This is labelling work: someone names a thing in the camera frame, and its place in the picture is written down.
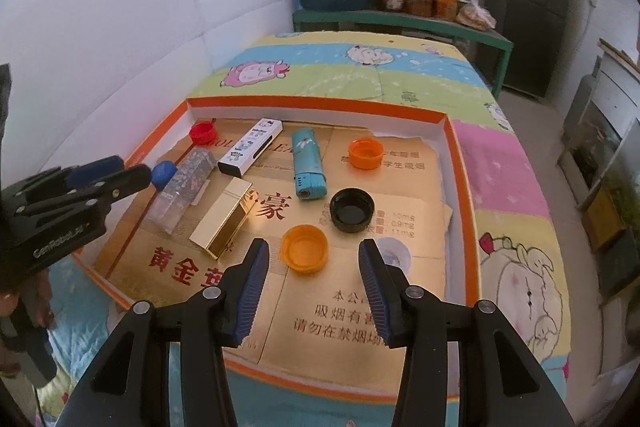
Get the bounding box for red bottle cap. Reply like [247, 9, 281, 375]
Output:
[189, 121, 217, 145]

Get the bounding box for orange-rimmed cardboard box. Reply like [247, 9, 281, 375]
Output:
[70, 96, 483, 403]

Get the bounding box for yellow plant box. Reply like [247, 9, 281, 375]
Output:
[582, 177, 631, 248]

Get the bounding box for white bottle cap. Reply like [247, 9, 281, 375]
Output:
[377, 237, 413, 278]

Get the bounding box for dark green crate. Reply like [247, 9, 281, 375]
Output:
[597, 227, 640, 298]

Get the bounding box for green low table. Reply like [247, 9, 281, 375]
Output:
[292, 8, 515, 100]

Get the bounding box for dark grey refrigerator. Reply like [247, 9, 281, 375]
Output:
[487, 0, 572, 98]

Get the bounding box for teal lighter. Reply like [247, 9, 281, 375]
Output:
[291, 128, 327, 201]

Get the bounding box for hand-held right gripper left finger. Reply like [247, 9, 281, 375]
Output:
[72, 238, 271, 427]

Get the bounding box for blue bottle cap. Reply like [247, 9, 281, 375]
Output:
[151, 161, 178, 188]

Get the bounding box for clear plastic bag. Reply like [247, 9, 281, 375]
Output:
[457, 0, 497, 30]

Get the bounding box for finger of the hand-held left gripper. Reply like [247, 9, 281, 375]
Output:
[15, 164, 152, 228]
[0, 155, 126, 214]

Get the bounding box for person's dark clothing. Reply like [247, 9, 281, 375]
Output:
[0, 63, 13, 132]

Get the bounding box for black bottle cap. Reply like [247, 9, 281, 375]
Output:
[330, 188, 376, 233]

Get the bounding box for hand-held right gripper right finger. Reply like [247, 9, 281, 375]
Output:
[359, 238, 576, 427]

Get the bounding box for person's left hand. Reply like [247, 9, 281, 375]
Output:
[0, 274, 53, 328]

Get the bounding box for gold lighter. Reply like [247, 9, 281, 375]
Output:
[189, 179, 254, 259]

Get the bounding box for white cartoon-print lighter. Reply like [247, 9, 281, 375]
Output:
[216, 118, 282, 178]

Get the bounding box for grey cylinder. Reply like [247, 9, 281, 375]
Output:
[565, 74, 598, 142]

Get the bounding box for orange bottle cap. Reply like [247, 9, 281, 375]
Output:
[280, 225, 330, 275]
[348, 138, 385, 169]

